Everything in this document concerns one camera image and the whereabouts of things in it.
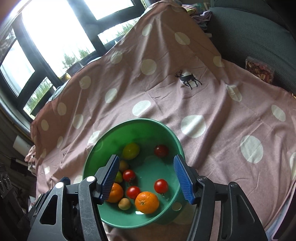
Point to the dark grey sofa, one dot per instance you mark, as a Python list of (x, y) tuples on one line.
[(242, 29)]

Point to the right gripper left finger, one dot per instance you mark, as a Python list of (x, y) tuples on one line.
[(85, 198)]

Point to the pink polka dot cloth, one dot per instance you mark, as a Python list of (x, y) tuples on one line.
[(232, 125)]

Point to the cherry tomato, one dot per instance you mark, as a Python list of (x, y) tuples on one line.
[(161, 151), (128, 175), (132, 192), (161, 186)]

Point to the pink crumpled clothes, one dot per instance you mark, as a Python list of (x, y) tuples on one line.
[(30, 159)]

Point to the yellow green lime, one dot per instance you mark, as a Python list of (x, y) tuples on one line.
[(130, 151)]

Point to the large orange mandarin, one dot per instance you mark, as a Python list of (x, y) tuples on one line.
[(146, 202)]

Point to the green plastic bowl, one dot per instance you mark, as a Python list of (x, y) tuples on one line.
[(147, 167)]

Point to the snack packet on sofa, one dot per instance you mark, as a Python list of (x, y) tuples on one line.
[(260, 69)]

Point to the black window frame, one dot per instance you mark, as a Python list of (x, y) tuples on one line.
[(48, 42)]

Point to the brown longan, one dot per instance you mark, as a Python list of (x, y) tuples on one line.
[(123, 166), (124, 204)]

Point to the green apple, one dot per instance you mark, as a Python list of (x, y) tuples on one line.
[(119, 178)]

